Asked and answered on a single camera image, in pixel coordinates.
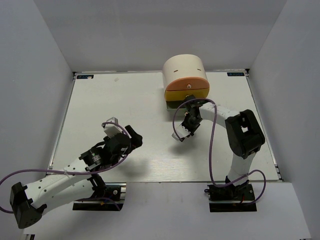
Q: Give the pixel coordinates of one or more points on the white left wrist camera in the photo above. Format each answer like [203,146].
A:
[111,127]

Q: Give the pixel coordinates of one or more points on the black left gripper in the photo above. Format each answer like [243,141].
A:
[137,139]

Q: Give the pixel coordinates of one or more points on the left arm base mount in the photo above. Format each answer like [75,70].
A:
[111,200]

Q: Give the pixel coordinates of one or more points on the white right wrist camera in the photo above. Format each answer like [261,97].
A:
[180,133]

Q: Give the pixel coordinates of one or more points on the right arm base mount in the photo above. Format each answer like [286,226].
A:
[231,199]

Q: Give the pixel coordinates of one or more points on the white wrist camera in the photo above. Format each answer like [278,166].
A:
[111,127]
[180,133]

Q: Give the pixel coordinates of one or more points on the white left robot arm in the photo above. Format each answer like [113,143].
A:
[79,180]

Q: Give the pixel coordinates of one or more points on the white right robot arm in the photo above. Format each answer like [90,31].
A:
[244,134]

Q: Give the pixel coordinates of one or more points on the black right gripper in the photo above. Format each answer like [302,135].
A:
[191,130]

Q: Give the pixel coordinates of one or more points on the round cream drawer organizer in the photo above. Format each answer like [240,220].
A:
[184,75]

